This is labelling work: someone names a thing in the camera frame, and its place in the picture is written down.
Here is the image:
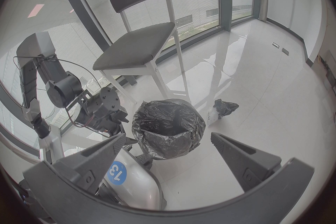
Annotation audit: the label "crumpled black plastic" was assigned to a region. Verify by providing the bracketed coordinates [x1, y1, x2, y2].
[213, 99, 239, 119]

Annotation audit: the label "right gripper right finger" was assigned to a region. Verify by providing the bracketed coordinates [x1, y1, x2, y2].
[211, 132, 282, 192]

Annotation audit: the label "grey and white chair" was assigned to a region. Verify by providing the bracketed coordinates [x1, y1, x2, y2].
[92, 0, 190, 106]

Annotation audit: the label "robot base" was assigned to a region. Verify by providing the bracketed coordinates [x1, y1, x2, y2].
[94, 145, 167, 211]

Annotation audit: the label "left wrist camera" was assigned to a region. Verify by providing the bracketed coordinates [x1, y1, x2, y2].
[112, 108, 130, 124]

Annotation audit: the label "clear printed wrapper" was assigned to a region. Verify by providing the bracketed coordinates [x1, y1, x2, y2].
[207, 108, 221, 127]

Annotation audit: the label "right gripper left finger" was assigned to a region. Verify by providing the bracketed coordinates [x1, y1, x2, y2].
[54, 134, 127, 193]

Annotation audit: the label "black plastic bag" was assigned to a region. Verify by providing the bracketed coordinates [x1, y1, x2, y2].
[132, 98, 206, 160]

